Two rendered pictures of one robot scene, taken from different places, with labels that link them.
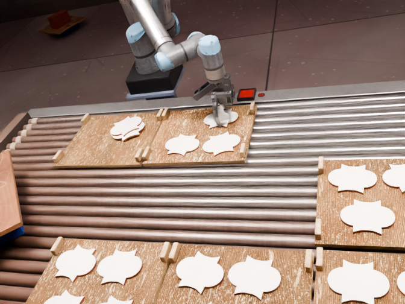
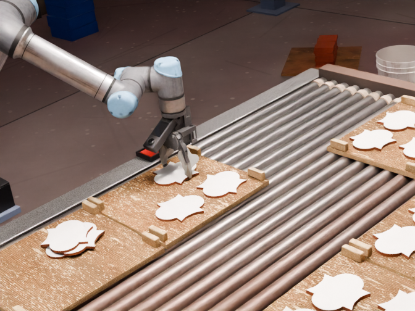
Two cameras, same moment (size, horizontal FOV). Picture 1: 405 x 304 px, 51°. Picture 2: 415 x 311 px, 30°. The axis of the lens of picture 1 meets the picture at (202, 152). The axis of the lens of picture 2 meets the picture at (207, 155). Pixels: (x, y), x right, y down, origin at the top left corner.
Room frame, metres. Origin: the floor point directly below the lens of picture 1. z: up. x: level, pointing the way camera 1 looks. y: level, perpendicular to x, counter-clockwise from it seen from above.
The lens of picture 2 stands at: (0.51, 1.73, 2.05)
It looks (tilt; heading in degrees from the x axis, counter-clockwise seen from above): 27 degrees down; 294
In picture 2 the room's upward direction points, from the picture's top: 7 degrees counter-clockwise
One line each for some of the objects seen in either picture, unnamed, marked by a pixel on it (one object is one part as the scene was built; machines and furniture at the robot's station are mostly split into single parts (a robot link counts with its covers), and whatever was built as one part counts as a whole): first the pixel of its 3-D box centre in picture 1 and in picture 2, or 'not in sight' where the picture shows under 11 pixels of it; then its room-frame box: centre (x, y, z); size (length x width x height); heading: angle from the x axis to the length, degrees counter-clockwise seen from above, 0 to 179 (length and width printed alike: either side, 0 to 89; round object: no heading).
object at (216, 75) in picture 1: (215, 70); (171, 102); (1.44, -0.14, 1.16); 0.08 x 0.08 x 0.05
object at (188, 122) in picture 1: (202, 134); (178, 194); (1.41, -0.02, 0.93); 0.41 x 0.35 x 0.02; 66
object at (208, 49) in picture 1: (210, 52); (167, 78); (1.44, -0.14, 1.24); 0.09 x 0.08 x 0.11; 12
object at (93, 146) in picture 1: (111, 139); (61, 262); (1.57, 0.36, 0.93); 0.41 x 0.35 x 0.02; 65
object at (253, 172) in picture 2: (243, 149); (256, 173); (1.20, -0.14, 0.95); 0.06 x 0.02 x 0.03; 156
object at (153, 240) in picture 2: (139, 154); (150, 239); (1.37, 0.24, 0.95); 0.06 x 0.02 x 0.03; 155
